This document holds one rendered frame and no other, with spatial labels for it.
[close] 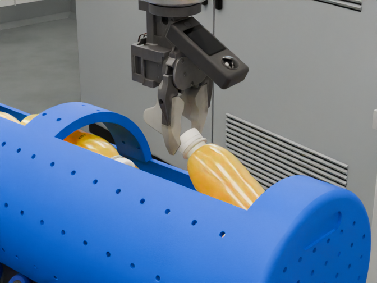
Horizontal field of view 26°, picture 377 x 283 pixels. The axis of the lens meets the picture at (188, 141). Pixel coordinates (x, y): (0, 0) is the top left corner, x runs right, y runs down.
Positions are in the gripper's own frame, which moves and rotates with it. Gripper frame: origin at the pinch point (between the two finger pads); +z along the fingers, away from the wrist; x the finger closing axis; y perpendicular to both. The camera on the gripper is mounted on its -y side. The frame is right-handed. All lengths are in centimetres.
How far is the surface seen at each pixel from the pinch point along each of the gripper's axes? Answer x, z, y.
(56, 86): -228, 126, 301
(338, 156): -153, 75, 61
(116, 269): 19.9, 9.1, -5.4
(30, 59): -253, 126, 356
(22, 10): -311, 118, 435
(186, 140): 1.5, -1.2, -1.2
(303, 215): 9.7, -1.5, -25.7
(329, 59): -155, 41, 68
